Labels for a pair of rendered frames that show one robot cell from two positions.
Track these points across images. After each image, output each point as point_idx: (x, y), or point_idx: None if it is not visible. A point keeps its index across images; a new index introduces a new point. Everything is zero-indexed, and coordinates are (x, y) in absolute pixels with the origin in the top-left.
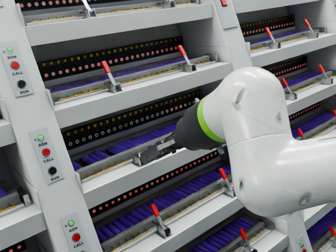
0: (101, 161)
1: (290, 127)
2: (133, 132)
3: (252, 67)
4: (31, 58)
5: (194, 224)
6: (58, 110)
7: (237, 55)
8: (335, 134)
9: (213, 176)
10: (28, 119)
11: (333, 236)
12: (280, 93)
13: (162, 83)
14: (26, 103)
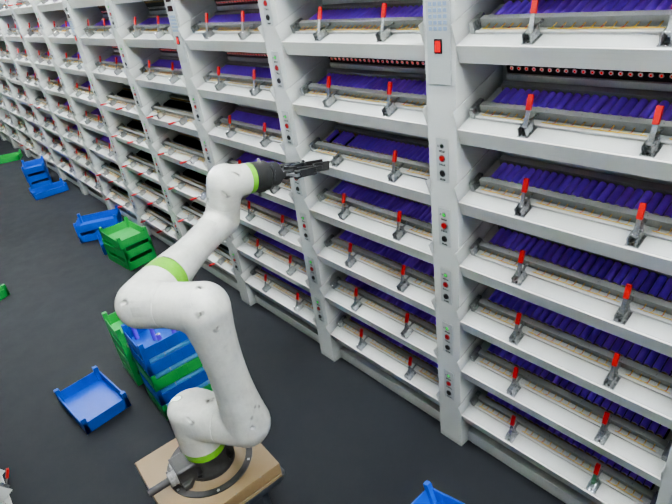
0: (328, 145)
1: (216, 207)
2: (384, 131)
3: (215, 169)
4: (283, 65)
5: (356, 227)
6: (293, 104)
7: (438, 120)
8: (200, 222)
9: (423, 213)
10: (281, 102)
11: (536, 386)
12: (210, 190)
13: (354, 115)
14: (281, 93)
